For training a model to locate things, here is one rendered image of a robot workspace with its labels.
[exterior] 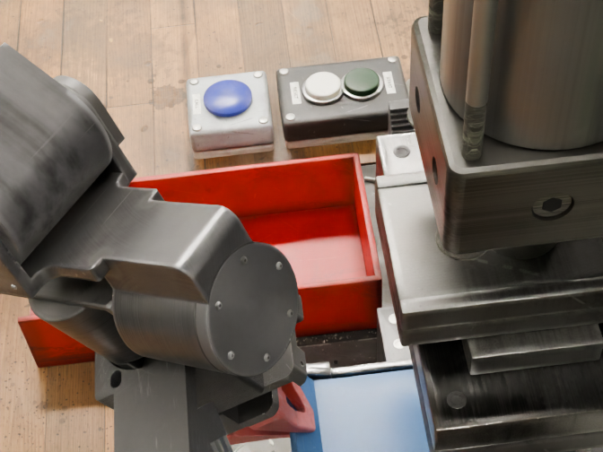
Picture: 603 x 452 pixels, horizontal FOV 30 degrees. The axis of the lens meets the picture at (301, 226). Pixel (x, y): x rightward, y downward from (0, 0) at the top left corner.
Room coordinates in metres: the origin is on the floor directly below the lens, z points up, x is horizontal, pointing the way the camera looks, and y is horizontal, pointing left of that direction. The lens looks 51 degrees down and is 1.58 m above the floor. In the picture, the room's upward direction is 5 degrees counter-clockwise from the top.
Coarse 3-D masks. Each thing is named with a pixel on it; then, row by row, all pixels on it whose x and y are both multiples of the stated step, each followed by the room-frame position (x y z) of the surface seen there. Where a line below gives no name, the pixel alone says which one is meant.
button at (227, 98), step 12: (216, 84) 0.68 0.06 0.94; (228, 84) 0.68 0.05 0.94; (240, 84) 0.68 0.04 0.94; (204, 96) 0.67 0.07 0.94; (216, 96) 0.67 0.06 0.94; (228, 96) 0.67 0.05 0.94; (240, 96) 0.66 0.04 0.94; (216, 108) 0.65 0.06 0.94; (228, 108) 0.65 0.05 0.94; (240, 108) 0.65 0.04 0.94
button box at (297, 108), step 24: (288, 72) 0.70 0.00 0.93; (312, 72) 0.69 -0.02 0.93; (336, 72) 0.69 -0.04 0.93; (384, 72) 0.69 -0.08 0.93; (288, 96) 0.67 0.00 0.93; (336, 96) 0.66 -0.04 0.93; (360, 96) 0.66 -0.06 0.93; (384, 96) 0.66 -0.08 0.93; (408, 96) 0.67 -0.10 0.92; (288, 120) 0.64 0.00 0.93; (312, 120) 0.64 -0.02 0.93; (336, 120) 0.64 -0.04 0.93; (360, 120) 0.64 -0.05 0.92; (384, 120) 0.64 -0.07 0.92; (288, 144) 0.64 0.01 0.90; (312, 144) 0.64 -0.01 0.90
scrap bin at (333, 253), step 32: (320, 160) 0.57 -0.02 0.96; (352, 160) 0.57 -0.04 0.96; (160, 192) 0.56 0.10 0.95; (192, 192) 0.56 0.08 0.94; (224, 192) 0.56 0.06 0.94; (256, 192) 0.56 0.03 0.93; (288, 192) 0.56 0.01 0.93; (320, 192) 0.57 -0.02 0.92; (352, 192) 0.57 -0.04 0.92; (256, 224) 0.55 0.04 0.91; (288, 224) 0.55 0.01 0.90; (320, 224) 0.55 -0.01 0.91; (352, 224) 0.55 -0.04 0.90; (288, 256) 0.52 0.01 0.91; (320, 256) 0.52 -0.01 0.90; (352, 256) 0.52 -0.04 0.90; (320, 288) 0.45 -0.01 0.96; (352, 288) 0.45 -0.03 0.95; (32, 320) 0.44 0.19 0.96; (320, 320) 0.45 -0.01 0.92; (352, 320) 0.45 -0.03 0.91; (32, 352) 0.44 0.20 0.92; (64, 352) 0.44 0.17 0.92
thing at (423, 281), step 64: (384, 192) 0.34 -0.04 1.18; (384, 256) 0.32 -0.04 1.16; (448, 256) 0.30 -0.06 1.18; (512, 256) 0.30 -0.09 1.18; (576, 256) 0.29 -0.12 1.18; (448, 320) 0.27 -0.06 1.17; (512, 320) 0.27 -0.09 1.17; (576, 320) 0.27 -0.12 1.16; (448, 384) 0.26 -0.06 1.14; (512, 384) 0.26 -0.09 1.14; (576, 384) 0.25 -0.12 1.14; (448, 448) 0.24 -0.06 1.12; (512, 448) 0.24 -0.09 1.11; (576, 448) 0.24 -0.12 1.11
